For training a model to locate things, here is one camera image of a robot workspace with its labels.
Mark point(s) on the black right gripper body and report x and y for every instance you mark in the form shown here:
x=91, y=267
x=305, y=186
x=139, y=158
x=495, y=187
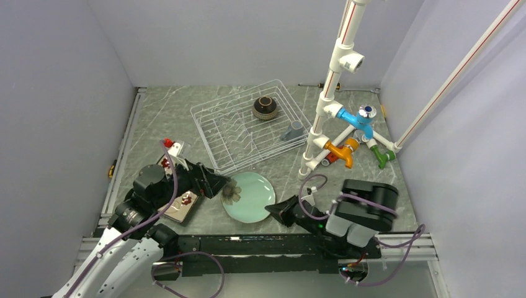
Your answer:
x=315, y=230

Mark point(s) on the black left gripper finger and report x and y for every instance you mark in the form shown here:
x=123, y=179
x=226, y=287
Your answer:
x=214, y=184
x=208, y=173

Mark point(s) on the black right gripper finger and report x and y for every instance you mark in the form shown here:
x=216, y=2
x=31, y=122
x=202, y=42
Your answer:
x=283, y=215
x=289, y=203

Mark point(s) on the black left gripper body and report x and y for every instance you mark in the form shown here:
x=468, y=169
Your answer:
x=187, y=180

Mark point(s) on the brown rectangular floral plate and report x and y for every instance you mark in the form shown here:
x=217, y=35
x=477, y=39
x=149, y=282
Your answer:
x=179, y=211

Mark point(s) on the teal flower ceramic plate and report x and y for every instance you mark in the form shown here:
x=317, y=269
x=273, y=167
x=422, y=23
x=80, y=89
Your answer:
x=246, y=196

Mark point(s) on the grey dotted ceramic mug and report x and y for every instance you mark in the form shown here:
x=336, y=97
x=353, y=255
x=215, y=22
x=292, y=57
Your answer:
x=294, y=131

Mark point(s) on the brown patterned ceramic bowl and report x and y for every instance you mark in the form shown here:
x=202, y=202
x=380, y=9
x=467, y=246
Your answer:
x=265, y=108

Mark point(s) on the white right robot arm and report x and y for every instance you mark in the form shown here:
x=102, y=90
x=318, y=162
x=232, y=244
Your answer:
x=361, y=210

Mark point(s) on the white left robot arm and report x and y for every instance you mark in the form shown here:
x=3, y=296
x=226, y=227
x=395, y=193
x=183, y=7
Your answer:
x=134, y=239

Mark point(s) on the orange pipe fitting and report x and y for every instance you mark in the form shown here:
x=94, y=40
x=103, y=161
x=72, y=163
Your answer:
x=343, y=152

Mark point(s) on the green pipe fitting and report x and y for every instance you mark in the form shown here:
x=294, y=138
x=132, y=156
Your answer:
x=382, y=158

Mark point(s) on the blue pipe valve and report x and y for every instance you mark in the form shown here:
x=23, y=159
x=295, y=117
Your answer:
x=361, y=120

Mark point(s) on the white diagonal PVC pipe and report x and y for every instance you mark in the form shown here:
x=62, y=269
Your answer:
x=496, y=25

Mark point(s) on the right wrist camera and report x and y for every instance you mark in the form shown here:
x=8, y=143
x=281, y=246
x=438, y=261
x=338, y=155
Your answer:
x=309, y=198

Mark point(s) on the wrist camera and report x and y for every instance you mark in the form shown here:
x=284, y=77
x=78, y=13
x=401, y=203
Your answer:
x=309, y=198
x=175, y=150

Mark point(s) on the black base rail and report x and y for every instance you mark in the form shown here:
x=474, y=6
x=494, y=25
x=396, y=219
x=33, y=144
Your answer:
x=268, y=253

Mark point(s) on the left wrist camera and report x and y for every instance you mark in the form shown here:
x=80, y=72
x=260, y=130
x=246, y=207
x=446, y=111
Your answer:
x=175, y=150

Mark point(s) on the white wire dish rack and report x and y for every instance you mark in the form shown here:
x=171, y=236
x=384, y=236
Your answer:
x=234, y=138

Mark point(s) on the yellow handled screwdriver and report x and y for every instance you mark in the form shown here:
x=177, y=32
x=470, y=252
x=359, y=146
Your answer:
x=318, y=85

